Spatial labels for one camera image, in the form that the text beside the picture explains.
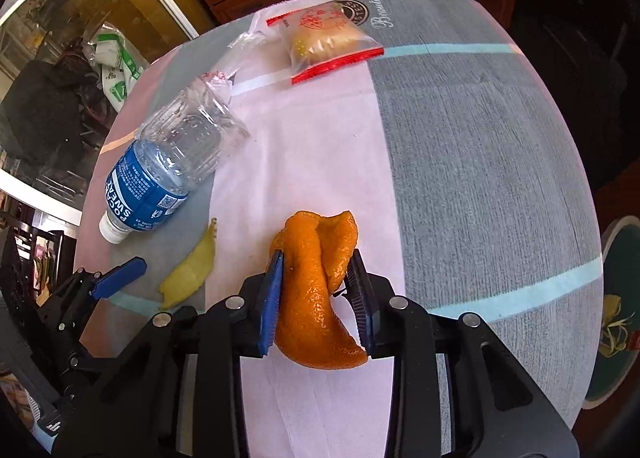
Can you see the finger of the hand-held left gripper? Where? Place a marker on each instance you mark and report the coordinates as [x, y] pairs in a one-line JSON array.
[[75, 355], [117, 275]]

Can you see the yellow peel scraps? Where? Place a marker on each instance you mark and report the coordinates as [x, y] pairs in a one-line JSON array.
[[612, 328]]

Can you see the glass sliding door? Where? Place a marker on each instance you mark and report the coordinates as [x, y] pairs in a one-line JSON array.
[[75, 13]]

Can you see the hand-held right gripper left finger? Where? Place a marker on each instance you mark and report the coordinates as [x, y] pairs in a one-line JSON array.
[[270, 308]]

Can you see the yellow fruit peel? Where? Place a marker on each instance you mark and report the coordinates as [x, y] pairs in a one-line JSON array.
[[192, 268]]

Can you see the printed grey pink tablecloth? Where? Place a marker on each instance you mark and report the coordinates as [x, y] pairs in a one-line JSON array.
[[475, 163]]

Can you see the clear plastic bag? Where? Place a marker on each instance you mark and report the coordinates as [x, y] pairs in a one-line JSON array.
[[245, 41]]

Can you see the orange peel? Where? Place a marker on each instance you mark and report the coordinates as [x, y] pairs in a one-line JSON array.
[[305, 308]]

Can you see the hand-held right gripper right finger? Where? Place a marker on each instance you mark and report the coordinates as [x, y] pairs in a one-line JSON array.
[[361, 308]]

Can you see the white bin with teal inside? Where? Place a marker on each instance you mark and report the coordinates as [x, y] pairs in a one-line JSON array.
[[620, 258]]

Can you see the white and green bag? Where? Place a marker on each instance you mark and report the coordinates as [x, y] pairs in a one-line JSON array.
[[117, 68]]

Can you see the clear bottle with blue label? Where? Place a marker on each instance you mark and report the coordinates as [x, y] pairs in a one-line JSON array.
[[150, 178]]

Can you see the clear snack packet red edges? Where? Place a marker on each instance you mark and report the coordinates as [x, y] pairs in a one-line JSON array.
[[325, 38]]

